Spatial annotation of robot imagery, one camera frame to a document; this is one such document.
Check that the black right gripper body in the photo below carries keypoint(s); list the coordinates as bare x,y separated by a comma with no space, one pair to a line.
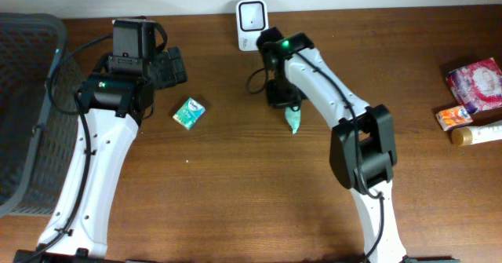
283,93

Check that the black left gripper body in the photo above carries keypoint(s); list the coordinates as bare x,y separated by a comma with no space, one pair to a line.
165,68

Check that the teal wet wipes pack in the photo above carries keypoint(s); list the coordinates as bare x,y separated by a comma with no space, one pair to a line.
293,118

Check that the small teal tissue pack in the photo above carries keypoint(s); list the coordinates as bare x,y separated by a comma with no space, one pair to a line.
189,113

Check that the orange tissue pack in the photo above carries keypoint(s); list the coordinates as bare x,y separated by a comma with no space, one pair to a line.
454,117

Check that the white bottle with cork cap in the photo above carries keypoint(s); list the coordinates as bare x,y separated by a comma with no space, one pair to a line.
469,135

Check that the red purple tissue pack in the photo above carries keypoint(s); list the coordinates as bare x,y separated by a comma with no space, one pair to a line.
477,86

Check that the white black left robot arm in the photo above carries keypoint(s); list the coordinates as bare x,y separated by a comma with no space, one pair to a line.
111,106

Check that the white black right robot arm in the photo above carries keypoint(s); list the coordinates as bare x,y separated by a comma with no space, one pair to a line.
362,146

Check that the dark plastic mesh basket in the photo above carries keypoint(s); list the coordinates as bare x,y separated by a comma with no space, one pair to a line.
37,141

